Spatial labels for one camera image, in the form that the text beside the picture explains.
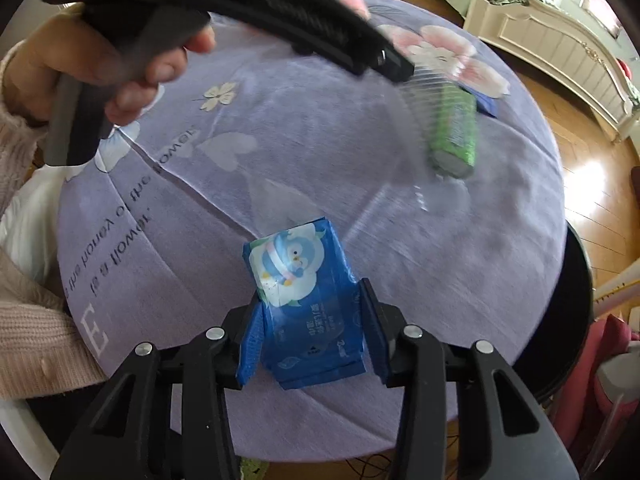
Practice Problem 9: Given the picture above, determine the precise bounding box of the blue wet wipes pack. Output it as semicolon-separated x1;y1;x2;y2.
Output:
242;215;368;391

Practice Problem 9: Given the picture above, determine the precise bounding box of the person's left hand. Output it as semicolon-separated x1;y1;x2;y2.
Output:
5;7;218;127

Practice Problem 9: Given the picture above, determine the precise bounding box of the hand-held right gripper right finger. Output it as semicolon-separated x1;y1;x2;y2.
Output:
357;278;581;480

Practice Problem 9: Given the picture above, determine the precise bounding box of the person's pink sweater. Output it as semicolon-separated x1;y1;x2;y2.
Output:
0;247;111;401

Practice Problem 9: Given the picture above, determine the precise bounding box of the white cloth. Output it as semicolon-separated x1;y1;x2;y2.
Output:
0;162;68;281

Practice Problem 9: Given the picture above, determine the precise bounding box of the cream wooden bed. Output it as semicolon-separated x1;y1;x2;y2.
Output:
420;0;640;143

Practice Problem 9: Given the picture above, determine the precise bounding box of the pink chair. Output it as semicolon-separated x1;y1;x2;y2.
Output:
550;310;640;480

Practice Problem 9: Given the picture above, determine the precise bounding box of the green packet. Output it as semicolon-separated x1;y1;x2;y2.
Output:
426;81;479;179

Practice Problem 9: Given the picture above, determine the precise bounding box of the black trash bin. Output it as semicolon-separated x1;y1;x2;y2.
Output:
510;220;596;403

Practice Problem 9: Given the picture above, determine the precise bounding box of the purple floral tablecloth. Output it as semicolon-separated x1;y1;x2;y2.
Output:
55;0;566;461

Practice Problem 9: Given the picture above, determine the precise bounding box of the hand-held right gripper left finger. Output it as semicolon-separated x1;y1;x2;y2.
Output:
50;300;266;480

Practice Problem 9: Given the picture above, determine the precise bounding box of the person's left forearm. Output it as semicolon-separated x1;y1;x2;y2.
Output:
0;42;48;181

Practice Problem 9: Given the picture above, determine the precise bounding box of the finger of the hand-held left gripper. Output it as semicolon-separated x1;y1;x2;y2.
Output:
210;0;416;84

